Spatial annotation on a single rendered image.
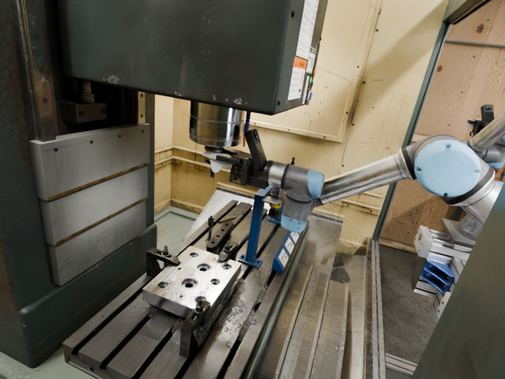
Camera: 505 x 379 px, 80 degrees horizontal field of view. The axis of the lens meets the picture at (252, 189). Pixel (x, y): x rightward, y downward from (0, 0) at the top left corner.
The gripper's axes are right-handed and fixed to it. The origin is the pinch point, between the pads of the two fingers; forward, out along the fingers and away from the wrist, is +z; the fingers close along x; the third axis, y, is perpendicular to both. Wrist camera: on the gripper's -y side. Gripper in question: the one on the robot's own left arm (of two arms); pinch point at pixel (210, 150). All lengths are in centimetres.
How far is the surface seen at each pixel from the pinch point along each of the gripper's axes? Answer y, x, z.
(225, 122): -10.5, -5.7, -6.3
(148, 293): 46, -18, 8
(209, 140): -4.8, -7.6, -2.9
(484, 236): -5, -25, -65
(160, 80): -18.6, -12.5, 10.2
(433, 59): -42, 100, -66
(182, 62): -24.0, -12.5, 4.1
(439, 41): -50, 100, -66
